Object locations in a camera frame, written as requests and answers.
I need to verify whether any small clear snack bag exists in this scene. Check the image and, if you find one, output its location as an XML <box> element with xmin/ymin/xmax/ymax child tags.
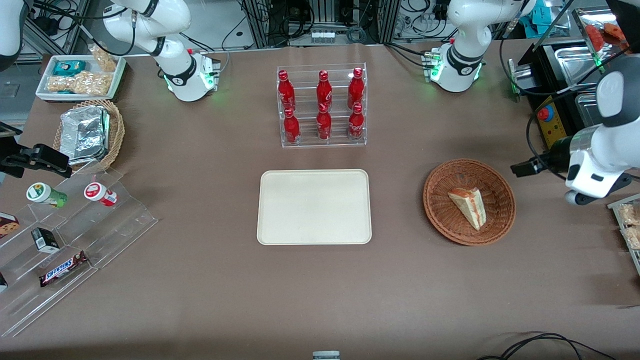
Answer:
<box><xmin>88</xmin><ymin>44</ymin><xmax>119</xmax><ymax>73</ymax></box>

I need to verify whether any silver bracket with green light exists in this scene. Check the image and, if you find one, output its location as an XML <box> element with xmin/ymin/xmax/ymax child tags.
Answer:
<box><xmin>507</xmin><ymin>58</ymin><xmax>537</xmax><ymax>104</ymax></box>

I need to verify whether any white rectangular snack tray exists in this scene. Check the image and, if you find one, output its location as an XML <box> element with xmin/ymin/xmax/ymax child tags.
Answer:
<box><xmin>35</xmin><ymin>54</ymin><xmax>127</xmax><ymax>103</ymax></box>

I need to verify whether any silver foil pack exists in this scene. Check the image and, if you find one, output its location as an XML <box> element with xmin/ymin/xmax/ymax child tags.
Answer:
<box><xmin>59</xmin><ymin>105</ymin><xmax>111</xmax><ymax>166</ymax></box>

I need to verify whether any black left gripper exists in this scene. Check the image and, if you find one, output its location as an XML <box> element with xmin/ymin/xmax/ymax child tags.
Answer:
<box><xmin>510</xmin><ymin>136</ymin><xmax>577</xmax><ymax>179</ymax></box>

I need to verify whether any teal snack packet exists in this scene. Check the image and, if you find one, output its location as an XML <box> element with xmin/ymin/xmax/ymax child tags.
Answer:
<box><xmin>52</xmin><ymin>60</ymin><xmax>87</xmax><ymax>77</ymax></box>

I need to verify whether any cream plastic tray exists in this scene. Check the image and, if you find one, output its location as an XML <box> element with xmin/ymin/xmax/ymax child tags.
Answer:
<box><xmin>256</xmin><ymin>169</ymin><xmax>373</xmax><ymax>246</ymax></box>

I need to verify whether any green lid yogurt cup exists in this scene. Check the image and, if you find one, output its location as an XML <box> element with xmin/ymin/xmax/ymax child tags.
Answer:
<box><xmin>26</xmin><ymin>182</ymin><xmax>69</xmax><ymax>209</ymax></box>

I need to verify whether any teal paper box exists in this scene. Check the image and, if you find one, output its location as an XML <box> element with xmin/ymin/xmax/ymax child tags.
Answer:
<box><xmin>519</xmin><ymin>0</ymin><xmax>552</xmax><ymax>37</ymax></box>

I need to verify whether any triangular sandwich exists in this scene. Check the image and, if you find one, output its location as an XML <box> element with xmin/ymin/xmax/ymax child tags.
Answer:
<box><xmin>448</xmin><ymin>187</ymin><xmax>487</xmax><ymax>231</ymax></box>

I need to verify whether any small black carton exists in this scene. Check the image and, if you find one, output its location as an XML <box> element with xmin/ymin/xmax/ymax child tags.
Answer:
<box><xmin>30</xmin><ymin>227</ymin><xmax>61</xmax><ymax>254</ymax></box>

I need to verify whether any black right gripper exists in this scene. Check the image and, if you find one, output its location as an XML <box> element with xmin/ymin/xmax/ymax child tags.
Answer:
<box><xmin>0</xmin><ymin>123</ymin><xmax>73</xmax><ymax>179</ymax></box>

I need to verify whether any brown wicker basket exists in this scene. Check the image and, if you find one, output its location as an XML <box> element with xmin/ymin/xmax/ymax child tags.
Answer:
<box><xmin>423</xmin><ymin>158</ymin><xmax>517</xmax><ymax>247</ymax></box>

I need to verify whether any wire rack with snacks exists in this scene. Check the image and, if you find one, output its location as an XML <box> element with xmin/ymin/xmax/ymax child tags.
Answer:
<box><xmin>607</xmin><ymin>194</ymin><xmax>640</xmax><ymax>277</ymax></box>

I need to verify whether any orange red food pack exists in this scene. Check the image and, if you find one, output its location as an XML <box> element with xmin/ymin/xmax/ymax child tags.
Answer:
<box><xmin>584</xmin><ymin>22</ymin><xmax>629</xmax><ymax>53</ymax></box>

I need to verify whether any Snickers chocolate bar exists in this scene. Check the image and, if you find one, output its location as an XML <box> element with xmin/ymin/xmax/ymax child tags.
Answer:
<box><xmin>39</xmin><ymin>250</ymin><xmax>90</xmax><ymax>288</ymax></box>

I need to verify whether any silver metal tray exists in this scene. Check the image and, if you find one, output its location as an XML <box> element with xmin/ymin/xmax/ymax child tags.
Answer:
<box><xmin>551</xmin><ymin>43</ymin><xmax>615</xmax><ymax>94</ymax></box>

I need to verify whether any red lid yogurt cup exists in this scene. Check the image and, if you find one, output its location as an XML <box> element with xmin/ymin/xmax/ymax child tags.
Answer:
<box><xmin>83</xmin><ymin>181</ymin><xmax>119</xmax><ymax>208</ymax></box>

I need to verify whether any light wicker basket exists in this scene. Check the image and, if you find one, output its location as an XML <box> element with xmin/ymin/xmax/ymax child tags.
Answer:
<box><xmin>52</xmin><ymin>99</ymin><xmax>126</xmax><ymax>173</ymax></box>

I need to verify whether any clear acrylic stepped stand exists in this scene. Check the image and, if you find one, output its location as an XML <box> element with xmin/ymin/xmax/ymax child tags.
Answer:
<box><xmin>0</xmin><ymin>159</ymin><xmax>160</xmax><ymax>339</ymax></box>

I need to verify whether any brown cookie box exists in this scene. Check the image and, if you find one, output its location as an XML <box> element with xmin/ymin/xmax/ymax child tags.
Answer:
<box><xmin>0</xmin><ymin>212</ymin><xmax>21</xmax><ymax>240</ymax></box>

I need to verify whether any red cola bottle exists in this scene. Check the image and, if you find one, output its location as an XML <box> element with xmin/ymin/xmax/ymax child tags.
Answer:
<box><xmin>348</xmin><ymin>102</ymin><xmax>366</xmax><ymax>142</ymax></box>
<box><xmin>283</xmin><ymin>107</ymin><xmax>301</xmax><ymax>145</ymax></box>
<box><xmin>316</xmin><ymin>103</ymin><xmax>333</xmax><ymax>141</ymax></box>
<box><xmin>316</xmin><ymin>69</ymin><xmax>334</xmax><ymax>112</ymax></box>
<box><xmin>347</xmin><ymin>67</ymin><xmax>366</xmax><ymax>110</ymax></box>
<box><xmin>277</xmin><ymin>69</ymin><xmax>297</xmax><ymax>112</ymax></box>

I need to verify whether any clear acrylic bottle rack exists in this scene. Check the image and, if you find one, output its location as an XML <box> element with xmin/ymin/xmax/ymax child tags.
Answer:
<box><xmin>276</xmin><ymin>62</ymin><xmax>368</xmax><ymax>149</ymax></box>

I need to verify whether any black cable loop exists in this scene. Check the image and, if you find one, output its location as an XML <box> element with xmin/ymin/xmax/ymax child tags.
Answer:
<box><xmin>475</xmin><ymin>332</ymin><xmax>619</xmax><ymax>360</ymax></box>

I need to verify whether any large clear peanut bag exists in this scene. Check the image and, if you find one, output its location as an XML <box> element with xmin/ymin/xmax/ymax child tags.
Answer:
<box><xmin>45</xmin><ymin>70</ymin><xmax>114</xmax><ymax>96</ymax></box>

